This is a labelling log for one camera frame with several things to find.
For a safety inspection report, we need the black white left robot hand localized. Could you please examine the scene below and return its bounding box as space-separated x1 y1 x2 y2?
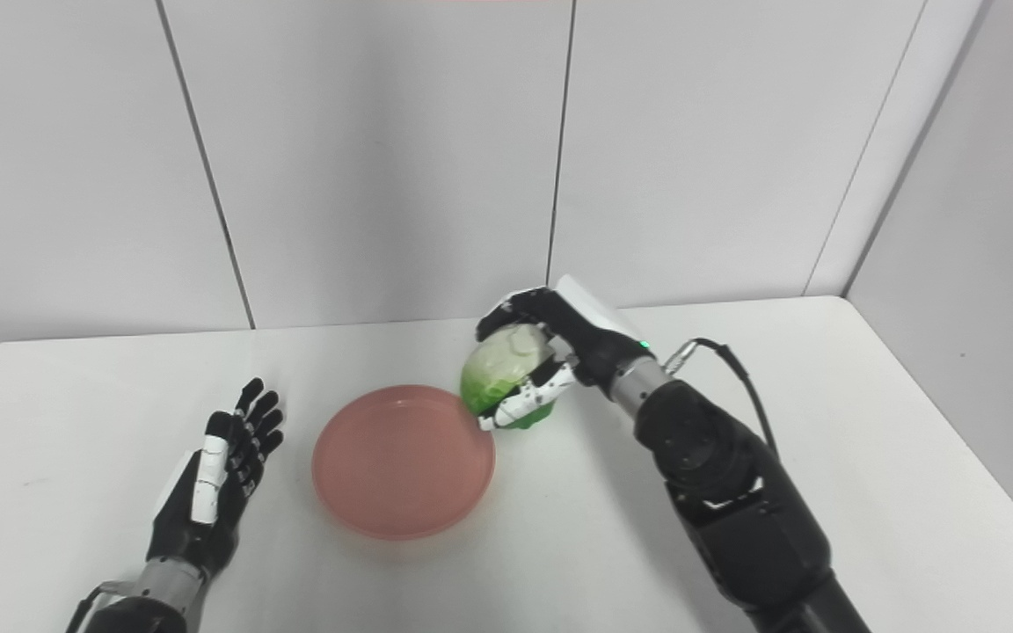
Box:
146 378 286 579

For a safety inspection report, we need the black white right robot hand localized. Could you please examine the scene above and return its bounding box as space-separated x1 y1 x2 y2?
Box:
476 275 655 433

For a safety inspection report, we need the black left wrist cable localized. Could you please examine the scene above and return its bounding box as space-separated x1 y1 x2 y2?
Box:
65 580 134 633

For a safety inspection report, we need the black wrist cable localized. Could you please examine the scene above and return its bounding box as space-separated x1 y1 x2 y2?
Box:
65 580 134 633
663 338 778 458

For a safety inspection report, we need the pink round plate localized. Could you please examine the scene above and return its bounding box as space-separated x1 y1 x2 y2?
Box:
312 384 497 541

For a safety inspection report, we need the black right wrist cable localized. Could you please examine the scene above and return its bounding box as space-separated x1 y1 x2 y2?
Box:
663 338 778 458

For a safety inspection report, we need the green white toy cabbage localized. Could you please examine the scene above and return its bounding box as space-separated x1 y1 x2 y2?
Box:
459 324 565 432

